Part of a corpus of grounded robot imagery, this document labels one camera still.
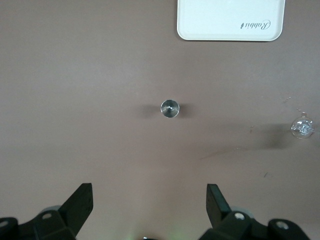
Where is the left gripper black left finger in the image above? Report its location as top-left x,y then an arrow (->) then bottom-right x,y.
0,182 -> 94,240

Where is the clear stemmed wine glass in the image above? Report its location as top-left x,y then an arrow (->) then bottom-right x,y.
290,112 -> 315,140

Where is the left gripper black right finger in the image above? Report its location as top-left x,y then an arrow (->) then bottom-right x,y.
199,183 -> 311,240

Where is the small steel jigger cup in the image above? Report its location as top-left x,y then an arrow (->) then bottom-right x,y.
160,99 -> 181,118

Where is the white tray with rabbit print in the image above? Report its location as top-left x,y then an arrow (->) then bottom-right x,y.
176,0 -> 286,42

